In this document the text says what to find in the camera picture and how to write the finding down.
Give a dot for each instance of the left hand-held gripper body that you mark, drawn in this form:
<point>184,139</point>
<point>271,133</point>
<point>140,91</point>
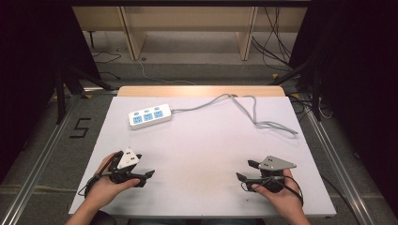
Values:
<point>126,157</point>

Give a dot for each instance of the white table cover sheet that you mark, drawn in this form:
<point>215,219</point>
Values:
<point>200,150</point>

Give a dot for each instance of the person's right hand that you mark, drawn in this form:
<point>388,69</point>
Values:
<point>286,198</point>

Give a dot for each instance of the white power strip blue sockets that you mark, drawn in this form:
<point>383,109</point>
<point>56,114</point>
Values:
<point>150,116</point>

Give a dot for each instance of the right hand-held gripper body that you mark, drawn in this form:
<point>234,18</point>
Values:
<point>275,163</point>

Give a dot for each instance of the metal floor rail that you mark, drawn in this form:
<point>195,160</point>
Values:
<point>37,162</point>
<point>338,168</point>

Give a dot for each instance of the beige wooden furniture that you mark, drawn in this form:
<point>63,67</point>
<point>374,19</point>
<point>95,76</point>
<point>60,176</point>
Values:
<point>194,18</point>

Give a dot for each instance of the black curtain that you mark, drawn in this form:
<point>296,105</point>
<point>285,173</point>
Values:
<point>28,78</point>
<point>359,78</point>

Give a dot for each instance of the person's left hand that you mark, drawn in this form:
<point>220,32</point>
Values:
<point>101,190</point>

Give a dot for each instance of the wooden table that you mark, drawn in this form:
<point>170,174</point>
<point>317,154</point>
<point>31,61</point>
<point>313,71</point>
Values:
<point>200,91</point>

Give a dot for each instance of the black metal stand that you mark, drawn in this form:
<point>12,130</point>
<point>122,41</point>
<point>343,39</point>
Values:
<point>309,81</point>
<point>72,84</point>

